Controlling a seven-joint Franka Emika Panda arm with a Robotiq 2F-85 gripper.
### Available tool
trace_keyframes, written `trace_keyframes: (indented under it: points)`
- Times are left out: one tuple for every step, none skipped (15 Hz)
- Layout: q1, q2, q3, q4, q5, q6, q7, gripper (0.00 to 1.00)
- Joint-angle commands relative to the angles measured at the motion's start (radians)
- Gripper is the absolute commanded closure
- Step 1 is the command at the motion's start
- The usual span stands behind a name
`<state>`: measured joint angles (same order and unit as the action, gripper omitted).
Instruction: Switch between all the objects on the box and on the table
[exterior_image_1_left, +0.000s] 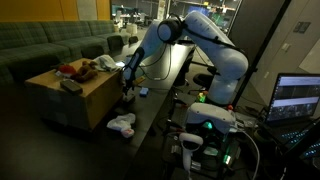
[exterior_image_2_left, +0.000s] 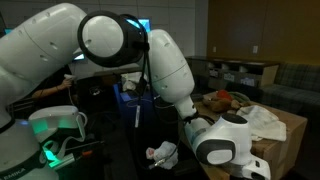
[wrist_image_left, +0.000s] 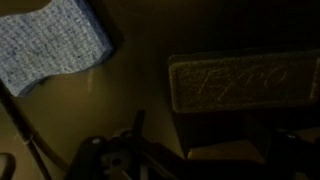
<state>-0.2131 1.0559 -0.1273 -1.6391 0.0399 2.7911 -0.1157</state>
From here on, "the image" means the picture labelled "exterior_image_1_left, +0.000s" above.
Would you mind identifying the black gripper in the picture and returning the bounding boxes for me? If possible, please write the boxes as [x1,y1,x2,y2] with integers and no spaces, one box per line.
[123,77,137,102]

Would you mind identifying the blue sponge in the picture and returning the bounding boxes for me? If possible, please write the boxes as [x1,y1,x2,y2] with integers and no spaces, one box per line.
[138,87,150,98]

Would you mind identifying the brown plush animal toy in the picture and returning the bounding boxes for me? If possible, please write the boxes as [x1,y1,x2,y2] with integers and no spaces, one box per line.
[70,60,100,84]

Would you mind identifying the large cardboard box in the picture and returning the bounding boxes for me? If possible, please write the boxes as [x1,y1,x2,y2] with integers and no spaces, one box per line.
[24,58,124,132]

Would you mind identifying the crumpled white cloth red spot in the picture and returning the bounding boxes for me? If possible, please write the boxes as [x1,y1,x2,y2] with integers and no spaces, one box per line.
[106,112,137,139]

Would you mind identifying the dark grey flat block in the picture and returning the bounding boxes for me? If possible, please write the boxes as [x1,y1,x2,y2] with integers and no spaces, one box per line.
[59,78,84,96]

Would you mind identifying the red plush vegetable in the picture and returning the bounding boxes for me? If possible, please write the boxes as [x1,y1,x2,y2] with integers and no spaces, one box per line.
[57,63,78,78]

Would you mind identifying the small green yellow toy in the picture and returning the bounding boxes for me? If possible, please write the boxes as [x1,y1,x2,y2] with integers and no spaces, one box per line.
[197,91,209,104]

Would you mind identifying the white VR controller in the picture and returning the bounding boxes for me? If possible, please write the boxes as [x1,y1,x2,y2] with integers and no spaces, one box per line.
[178,132,205,174]

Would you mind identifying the white VR headset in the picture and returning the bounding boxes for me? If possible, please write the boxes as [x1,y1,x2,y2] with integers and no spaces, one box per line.
[184,102,237,135]

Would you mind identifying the black equipment green lights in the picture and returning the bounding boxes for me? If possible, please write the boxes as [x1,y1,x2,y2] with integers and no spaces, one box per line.
[162,131,243,178]

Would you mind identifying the green plaid couch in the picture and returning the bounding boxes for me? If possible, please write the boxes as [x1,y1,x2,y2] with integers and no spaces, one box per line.
[0,19,131,86]

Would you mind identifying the black slanted stand pole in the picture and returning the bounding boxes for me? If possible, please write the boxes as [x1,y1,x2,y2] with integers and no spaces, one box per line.
[231,0,293,108]

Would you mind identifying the open black laptop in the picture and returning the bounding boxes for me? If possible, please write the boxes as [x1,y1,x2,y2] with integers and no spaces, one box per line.
[264,73,320,161]

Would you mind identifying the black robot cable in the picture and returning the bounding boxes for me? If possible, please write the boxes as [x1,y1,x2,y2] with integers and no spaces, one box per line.
[138,13,248,82]

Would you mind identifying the white cable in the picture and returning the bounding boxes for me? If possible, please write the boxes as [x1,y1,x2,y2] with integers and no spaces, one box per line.
[238,129,262,180]

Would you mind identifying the white wall outlet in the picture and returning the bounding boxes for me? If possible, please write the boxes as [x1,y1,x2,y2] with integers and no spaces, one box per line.
[281,42,292,53]

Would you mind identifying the white wall board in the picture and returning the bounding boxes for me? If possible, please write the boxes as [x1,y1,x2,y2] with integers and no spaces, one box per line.
[298,39,320,74]

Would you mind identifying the dark wall switch plate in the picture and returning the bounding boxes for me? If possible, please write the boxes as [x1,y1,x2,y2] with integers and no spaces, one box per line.
[293,21,312,34]

